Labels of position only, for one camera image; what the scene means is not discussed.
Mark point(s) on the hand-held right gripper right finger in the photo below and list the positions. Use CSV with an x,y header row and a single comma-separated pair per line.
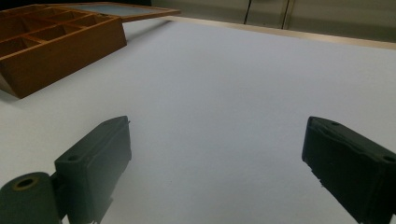
x,y
348,161

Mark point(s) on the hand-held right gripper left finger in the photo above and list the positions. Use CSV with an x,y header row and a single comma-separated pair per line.
x,y
93,161

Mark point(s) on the wooden compartment box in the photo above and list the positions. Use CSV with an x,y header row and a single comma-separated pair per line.
x,y
59,56

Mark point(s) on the wooden box lid with glass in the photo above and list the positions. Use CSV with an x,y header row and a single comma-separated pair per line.
x,y
121,11

